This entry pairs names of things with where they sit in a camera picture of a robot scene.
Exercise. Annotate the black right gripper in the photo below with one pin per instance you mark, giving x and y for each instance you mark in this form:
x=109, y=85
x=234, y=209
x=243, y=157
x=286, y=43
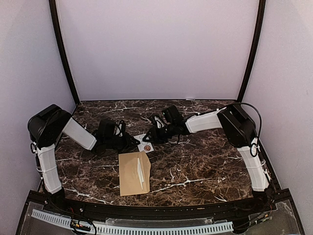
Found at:
x=155, y=137

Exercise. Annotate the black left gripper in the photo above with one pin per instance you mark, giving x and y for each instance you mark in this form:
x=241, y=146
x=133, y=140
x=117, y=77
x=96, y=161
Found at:
x=128, y=145

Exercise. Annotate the white sticker sheet wax seal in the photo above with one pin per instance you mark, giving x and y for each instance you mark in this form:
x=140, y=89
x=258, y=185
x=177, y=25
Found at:
x=143, y=144

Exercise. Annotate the brown wax seal sticker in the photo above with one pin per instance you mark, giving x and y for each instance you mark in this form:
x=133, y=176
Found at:
x=147, y=148

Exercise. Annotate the brown kraft envelope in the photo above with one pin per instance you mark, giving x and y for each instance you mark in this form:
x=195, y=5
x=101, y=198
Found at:
x=128, y=178

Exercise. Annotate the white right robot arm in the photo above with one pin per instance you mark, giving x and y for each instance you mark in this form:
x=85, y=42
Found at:
x=239, y=128

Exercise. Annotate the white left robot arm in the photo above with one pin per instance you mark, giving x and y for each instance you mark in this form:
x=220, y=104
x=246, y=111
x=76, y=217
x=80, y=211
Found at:
x=49, y=126

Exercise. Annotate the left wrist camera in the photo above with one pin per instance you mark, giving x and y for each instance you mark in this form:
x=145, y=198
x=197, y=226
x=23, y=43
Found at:
x=120, y=129

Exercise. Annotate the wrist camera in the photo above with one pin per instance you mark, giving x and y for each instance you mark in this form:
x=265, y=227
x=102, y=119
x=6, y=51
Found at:
x=120, y=129
x=157, y=121

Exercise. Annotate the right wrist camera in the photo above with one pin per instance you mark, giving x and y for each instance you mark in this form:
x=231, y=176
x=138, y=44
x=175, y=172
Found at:
x=157, y=121

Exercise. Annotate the black front rail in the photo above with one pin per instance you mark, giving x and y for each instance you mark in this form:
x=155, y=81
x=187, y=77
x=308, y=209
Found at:
x=96, y=211

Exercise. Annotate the white slotted cable duct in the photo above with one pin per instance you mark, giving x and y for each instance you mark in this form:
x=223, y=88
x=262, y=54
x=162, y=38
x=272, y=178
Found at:
x=135, y=227

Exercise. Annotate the black frame post left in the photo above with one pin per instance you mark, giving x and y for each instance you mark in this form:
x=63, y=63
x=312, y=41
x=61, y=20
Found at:
x=62, y=50

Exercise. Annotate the black frame post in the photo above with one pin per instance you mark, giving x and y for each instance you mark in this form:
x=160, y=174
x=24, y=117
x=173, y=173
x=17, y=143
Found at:
x=62, y=50
x=253, y=49

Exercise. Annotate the black frame post right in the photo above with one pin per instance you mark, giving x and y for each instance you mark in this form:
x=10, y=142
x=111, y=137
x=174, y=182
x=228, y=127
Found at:
x=253, y=49

